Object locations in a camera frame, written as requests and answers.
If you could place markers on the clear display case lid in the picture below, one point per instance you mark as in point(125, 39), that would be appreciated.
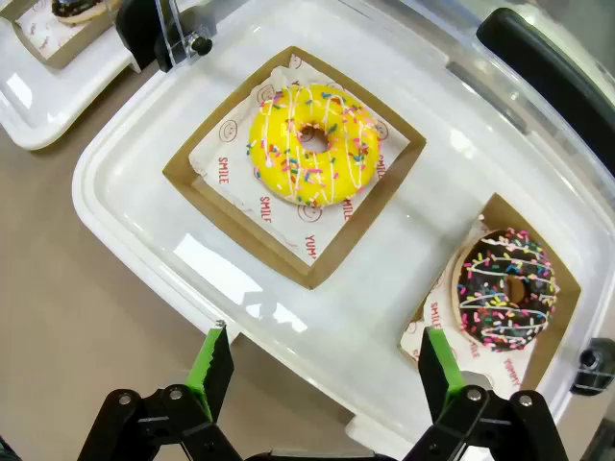
point(165, 24)

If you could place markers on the chocolate donut with white drizzle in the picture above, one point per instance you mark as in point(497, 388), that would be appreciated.
point(485, 288)

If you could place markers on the white printed paper liner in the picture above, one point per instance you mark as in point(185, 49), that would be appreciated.
point(226, 163)
point(41, 33)
point(418, 336)

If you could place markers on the white display case base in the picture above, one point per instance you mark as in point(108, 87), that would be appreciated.
point(48, 105)
point(144, 201)

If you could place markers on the yellow sprinkled donut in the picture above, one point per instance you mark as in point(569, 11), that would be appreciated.
point(274, 144)

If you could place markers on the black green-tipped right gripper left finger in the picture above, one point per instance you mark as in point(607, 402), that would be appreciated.
point(211, 374)

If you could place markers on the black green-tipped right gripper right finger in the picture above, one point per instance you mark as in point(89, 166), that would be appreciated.
point(439, 379)

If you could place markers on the brown cardboard donut tray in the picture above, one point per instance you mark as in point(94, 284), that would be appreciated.
point(552, 346)
point(67, 50)

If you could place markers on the chocolate sprinkled donut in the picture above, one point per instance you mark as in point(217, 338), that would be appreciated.
point(72, 12)

